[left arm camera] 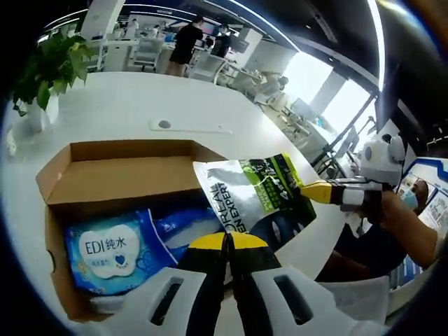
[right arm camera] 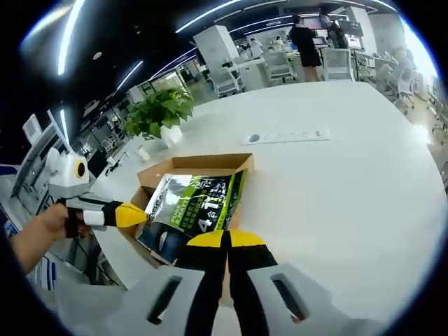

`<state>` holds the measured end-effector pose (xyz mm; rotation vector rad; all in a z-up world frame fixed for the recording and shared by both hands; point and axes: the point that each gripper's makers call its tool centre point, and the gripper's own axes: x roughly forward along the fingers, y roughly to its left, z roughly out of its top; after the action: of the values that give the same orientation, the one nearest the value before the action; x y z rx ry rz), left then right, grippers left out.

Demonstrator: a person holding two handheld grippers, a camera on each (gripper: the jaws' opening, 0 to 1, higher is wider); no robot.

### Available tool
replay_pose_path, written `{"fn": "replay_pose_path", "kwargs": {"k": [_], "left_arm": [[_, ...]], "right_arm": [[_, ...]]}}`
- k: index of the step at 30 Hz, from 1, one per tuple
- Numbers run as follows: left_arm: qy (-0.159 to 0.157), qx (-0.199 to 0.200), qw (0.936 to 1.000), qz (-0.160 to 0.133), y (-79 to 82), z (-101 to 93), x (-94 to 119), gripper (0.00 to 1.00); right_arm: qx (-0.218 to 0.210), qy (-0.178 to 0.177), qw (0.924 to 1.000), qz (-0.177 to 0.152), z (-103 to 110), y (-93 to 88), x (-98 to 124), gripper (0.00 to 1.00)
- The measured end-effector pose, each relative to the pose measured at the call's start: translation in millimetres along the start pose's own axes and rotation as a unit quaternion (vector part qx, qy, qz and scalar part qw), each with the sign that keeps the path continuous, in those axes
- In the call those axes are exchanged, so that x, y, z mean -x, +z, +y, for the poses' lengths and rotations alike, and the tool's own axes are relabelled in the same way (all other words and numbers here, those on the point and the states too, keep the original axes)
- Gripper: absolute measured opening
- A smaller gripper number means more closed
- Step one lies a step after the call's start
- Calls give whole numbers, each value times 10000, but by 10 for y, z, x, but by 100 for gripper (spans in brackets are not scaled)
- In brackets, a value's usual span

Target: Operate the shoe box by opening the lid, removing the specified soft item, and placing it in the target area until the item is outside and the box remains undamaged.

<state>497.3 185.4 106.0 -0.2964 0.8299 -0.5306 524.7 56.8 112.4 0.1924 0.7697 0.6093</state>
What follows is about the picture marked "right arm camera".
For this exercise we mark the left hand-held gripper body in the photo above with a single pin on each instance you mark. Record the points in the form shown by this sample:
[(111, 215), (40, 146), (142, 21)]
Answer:
[(64, 175)]

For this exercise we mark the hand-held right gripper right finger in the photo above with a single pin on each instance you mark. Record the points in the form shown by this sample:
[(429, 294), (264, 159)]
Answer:
[(248, 259)]

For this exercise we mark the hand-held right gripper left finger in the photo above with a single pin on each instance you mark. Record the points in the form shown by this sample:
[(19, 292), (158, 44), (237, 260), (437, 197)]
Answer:
[(206, 266)]

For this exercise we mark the green silver soft packet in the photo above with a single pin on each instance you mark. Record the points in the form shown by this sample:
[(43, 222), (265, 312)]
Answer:
[(196, 206)]

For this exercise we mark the brown cardboard shoe box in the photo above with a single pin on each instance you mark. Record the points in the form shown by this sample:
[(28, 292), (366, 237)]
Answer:
[(210, 164)]

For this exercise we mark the person's left hand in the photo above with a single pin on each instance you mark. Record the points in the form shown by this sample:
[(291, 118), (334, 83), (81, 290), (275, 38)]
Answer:
[(52, 222)]

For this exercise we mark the grey metal shelf rack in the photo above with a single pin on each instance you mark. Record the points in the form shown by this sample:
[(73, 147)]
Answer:
[(38, 164)]

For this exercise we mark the white paper cup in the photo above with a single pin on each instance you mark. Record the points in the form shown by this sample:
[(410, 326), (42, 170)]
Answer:
[(142, 154)]

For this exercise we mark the grey chair back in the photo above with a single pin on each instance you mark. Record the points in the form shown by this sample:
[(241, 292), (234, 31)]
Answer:
[(87, 309)]

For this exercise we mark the green potted plant white pot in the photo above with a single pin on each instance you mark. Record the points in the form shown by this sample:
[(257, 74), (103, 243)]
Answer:
[(157, 112)]

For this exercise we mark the white built-in power strip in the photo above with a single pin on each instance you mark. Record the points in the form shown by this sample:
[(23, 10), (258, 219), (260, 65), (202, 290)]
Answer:
[(290, 136)]

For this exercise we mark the straight ceiling light strip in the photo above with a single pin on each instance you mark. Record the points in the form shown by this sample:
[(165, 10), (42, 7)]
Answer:
[(71, 35)]

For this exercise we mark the white mesh office chair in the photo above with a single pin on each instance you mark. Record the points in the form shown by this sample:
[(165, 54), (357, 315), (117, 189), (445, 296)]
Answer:
[(227, 82), (337, 64), (279, 66)]

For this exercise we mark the white square pillar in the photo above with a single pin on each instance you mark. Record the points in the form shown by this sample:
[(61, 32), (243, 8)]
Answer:
[(217, 49)]

